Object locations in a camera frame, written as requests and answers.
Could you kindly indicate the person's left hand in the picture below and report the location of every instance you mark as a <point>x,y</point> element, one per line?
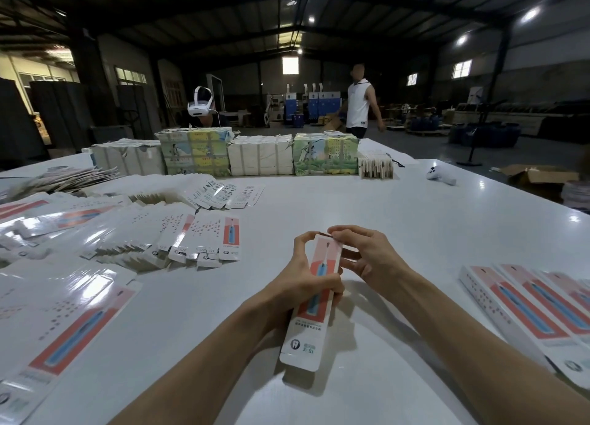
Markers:
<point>295,286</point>

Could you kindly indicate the person's right hand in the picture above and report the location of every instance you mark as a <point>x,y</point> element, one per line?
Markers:
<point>378,259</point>

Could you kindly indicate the toothbrush carton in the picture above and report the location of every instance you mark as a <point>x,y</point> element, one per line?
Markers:
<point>302,346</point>

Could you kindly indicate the pile of carton blanks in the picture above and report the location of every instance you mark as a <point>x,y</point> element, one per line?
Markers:
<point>78,273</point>

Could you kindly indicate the person's right forearm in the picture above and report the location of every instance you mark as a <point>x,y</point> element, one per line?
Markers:
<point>493,356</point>

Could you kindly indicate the person's left forearm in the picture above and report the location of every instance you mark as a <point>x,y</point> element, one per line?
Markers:
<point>198,374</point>

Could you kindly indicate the small beige card stack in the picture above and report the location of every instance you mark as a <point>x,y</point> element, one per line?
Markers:
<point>376,169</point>

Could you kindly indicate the small black tool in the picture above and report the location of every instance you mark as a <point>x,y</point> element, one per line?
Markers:
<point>395,160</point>

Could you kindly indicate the small white object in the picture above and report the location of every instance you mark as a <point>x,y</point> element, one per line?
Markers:
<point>441,175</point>

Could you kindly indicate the green printed carton bundle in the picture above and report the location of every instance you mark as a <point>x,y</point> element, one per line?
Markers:
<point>325,154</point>

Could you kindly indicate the row of white cartons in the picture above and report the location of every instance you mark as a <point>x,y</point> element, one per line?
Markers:
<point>127,158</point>
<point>260,156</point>

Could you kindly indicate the blue bins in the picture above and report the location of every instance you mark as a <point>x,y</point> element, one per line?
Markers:
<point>484,134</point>

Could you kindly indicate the blue machine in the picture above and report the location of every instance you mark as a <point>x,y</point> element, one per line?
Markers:
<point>318,105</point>

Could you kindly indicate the black floor stand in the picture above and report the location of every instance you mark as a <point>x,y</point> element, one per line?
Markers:
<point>481,130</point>

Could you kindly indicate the green yellow carton bundle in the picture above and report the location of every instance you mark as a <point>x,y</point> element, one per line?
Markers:
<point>195,153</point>

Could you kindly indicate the open cardboard box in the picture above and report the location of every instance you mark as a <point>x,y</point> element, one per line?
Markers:
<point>539,179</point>

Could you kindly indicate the white headset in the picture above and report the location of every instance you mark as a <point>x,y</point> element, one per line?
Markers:
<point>200,105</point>

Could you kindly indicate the white plastic bags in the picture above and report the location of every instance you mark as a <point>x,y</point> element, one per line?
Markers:
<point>576,197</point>

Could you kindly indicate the square bright window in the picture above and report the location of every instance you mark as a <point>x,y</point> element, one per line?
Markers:
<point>290,65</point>

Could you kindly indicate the grey crate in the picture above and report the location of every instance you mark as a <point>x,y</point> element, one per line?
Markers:
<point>111,134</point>

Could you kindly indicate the pile of grey flat sheets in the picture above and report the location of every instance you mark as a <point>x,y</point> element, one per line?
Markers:
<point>55,179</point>

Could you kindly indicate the dark grey cabinet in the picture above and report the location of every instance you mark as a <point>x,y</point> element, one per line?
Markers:
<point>60,114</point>

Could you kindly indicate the small wall window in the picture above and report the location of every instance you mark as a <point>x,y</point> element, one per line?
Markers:
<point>412,79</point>

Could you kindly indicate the double wall window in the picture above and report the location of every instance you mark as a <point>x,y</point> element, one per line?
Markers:
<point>462,69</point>

